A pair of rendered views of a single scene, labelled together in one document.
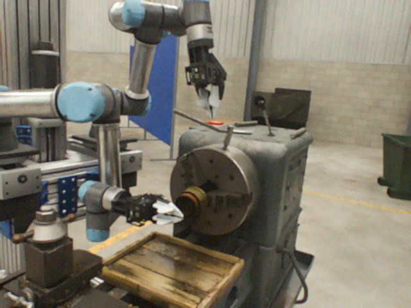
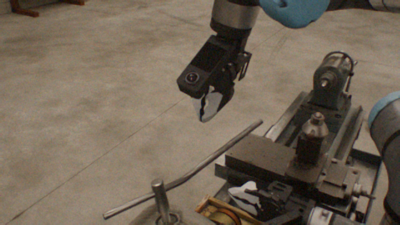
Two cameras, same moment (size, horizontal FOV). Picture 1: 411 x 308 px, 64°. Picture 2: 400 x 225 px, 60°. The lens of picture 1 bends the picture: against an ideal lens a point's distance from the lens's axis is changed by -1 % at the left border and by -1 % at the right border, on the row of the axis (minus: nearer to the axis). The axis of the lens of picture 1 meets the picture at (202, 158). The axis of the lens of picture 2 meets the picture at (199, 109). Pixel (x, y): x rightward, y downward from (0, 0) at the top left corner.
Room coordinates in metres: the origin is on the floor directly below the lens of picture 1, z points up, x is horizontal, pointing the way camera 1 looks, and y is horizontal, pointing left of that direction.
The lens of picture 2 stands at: (1.57, 0.02, 1.72)
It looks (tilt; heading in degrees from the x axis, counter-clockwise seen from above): 30 degrees down; 185
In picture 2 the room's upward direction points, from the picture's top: straight up
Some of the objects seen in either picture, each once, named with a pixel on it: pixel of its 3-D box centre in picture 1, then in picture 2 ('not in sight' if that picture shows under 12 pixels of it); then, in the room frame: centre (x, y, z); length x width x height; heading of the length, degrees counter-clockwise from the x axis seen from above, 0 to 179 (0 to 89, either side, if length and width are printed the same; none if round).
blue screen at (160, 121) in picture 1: (146, 90); not in sight; (7.92, 1.42, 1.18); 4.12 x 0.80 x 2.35; 24
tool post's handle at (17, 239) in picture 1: (23, 237); not in sight; (0.59, 0.33, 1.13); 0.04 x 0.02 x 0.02; 153
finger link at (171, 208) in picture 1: (166, 210); (247, 189); (0.88, 0.09, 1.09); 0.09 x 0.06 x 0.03; 63
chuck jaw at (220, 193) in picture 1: (227, 199); not in sight; (1.04, -0.09, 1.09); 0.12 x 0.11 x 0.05; 63
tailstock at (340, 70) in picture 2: not in sight; (328, 87); (0.08, 0.50, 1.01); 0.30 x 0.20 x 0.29; 153
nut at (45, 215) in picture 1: (46, 213); (317, 117); (0.63, 0.31, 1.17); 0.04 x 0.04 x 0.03
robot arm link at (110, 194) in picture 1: (116, 199); (318, 222); (0.97, 0.25, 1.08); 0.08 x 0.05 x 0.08; 153
